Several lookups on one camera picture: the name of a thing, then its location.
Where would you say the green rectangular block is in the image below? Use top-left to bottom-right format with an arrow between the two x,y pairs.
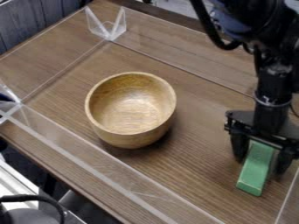
236,140 -> 276,197

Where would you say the brown wooden bowl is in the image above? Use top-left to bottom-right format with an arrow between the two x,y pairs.
84,72 -> 176,149

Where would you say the clear acrylic left bracket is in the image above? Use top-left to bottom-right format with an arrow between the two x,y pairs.
0,83 -> 23,125

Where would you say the clear acrylic front wall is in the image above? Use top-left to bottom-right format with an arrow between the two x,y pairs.
0,105 -> 224,224

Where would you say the grey metal stand base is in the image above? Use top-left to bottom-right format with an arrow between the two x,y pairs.
0,194 -> 87,224

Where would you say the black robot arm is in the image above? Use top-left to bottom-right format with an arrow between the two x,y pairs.
191,0 -> 299,175

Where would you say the black cable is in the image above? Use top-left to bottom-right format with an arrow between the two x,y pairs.
0,193 -> 67,224

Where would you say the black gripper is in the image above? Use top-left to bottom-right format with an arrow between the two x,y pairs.
224,110 -> 299,179

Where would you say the clear acrylic corner bracket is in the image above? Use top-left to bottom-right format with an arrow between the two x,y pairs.
84,7 -> 127,41

